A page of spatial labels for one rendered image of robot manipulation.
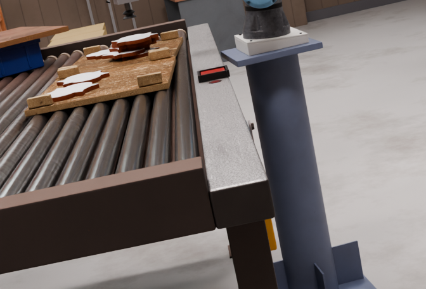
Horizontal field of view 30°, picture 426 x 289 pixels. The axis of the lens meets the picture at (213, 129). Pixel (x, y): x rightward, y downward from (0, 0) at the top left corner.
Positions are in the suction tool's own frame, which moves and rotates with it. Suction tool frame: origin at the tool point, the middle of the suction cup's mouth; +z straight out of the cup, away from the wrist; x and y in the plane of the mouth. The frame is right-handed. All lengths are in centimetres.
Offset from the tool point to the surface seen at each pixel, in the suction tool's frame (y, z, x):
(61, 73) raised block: 10.6, 10.3, -24.3
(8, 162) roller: 88, 14, -42
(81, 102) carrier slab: 51, 13, -24
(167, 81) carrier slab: 56, 12, -3
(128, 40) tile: 5.7, 6.0, -2.8
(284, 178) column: 7, 60, 36
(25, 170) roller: 98, 14, -39
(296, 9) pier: -630, 86, 288
